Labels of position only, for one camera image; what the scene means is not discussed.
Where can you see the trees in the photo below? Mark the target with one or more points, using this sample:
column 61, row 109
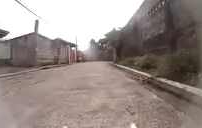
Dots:
column 104, row 38

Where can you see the pole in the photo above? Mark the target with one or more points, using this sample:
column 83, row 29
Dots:
column 76, row 48

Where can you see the grey concrete road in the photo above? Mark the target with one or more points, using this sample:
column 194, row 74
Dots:
column 89, row 93

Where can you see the grey block building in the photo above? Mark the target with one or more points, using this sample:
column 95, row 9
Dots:
column 39, row 50

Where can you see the bushes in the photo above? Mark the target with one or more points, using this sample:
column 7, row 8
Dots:
column 165, row 65

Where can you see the large dark building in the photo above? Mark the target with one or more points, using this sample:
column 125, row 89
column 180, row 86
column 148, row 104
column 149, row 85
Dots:
column 155, row 26

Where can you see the robot's own part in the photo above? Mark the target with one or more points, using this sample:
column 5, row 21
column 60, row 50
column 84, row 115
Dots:
column 133, row 125
column 65, row 127

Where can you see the concrete kerb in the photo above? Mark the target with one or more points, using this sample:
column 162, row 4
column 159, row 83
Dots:
column 22, row 72
column 175, row 87

